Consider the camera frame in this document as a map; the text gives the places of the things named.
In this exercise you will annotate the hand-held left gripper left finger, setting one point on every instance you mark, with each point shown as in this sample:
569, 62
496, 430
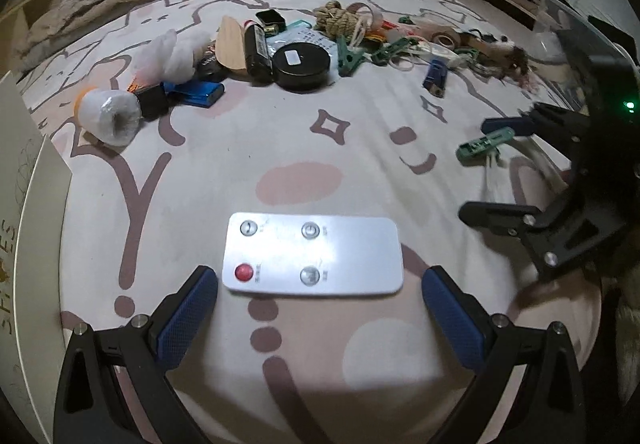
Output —
187, 319

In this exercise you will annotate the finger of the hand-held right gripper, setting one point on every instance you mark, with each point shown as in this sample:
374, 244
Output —
505, 124
495, 214

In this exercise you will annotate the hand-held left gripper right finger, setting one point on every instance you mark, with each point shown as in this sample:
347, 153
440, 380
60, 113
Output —
450, 319

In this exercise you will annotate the green plastic clip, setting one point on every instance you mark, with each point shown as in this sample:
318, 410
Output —
480, 146

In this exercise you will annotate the clear plastic bin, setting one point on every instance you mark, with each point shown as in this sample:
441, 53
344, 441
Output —
545, 43

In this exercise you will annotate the white remote control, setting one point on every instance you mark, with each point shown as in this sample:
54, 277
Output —
320, 256

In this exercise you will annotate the white cardboard box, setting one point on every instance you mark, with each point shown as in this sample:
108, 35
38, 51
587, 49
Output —
30, 224

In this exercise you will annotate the person's right forearm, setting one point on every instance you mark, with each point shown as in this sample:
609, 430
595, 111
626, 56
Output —
622, 349

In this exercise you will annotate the blue lighter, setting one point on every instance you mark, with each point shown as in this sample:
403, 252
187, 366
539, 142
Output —
435, 76

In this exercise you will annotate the brown masking tape roll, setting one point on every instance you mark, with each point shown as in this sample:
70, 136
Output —
447, 37

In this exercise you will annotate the black case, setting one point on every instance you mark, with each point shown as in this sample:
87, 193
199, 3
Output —
620, 41

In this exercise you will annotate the dark green clothespin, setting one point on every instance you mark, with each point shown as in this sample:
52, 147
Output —
350, 58

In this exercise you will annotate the clear tape roll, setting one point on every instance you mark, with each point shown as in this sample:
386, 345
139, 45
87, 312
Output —
370, 13

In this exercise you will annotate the bunny printed bedsheet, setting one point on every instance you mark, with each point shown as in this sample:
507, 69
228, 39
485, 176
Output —
300, 148

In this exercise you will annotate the black round tin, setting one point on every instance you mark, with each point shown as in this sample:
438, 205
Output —
304, 68

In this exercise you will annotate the clear blister pack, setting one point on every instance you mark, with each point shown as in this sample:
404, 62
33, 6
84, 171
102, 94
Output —
310, 36

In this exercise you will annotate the film roll with orange cap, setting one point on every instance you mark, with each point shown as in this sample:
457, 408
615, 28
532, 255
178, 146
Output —
107, 116

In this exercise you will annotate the small black cube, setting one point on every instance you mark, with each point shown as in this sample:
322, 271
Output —
152, 101

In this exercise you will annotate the flat blue case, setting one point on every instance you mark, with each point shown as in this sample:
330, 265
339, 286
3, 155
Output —
195, 93

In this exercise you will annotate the red snack packet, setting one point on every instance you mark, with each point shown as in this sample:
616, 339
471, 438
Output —
137, 84

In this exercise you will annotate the small black open box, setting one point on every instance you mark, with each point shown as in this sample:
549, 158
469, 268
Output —
270, 19

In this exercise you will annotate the black cylindrical battery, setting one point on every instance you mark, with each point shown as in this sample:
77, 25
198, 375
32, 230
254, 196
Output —
257, 53

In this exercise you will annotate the white crumpled plastic bag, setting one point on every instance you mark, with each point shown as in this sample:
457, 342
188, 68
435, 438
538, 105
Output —
172, 53

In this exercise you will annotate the oval wooden board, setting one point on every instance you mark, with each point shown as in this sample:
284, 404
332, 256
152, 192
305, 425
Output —
231, 46

